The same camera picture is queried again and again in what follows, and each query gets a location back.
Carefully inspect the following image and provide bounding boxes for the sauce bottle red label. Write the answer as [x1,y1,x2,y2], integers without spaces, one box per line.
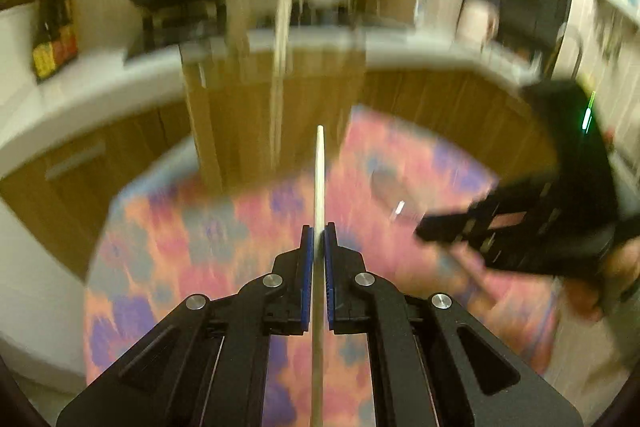
[53,0,78,64]

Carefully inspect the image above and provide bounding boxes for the black gas stove top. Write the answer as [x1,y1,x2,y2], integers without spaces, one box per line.
[125,1,228,62]

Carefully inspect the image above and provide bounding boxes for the kitchen faucet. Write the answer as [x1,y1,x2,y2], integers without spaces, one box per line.
[546,22,585,80]

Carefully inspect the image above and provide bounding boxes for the floral pink table cloth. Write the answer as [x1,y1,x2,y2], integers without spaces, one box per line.
[84,107,558,381]

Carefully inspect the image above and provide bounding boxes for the wooden base cabinets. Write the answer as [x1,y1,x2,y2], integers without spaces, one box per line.
[1,69,556,280]

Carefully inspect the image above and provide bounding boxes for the tan plastic utensil basket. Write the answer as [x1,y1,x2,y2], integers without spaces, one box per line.
[180,0,366,197]

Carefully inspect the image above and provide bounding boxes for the right hand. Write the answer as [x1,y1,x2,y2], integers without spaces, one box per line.
[562,237,639,322]

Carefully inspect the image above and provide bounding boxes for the dark sauce bottle yellow label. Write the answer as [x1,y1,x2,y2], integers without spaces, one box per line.
[32,0,56,82]

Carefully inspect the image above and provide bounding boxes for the wooden chopstick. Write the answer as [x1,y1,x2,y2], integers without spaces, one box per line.
[309,126,326,427]

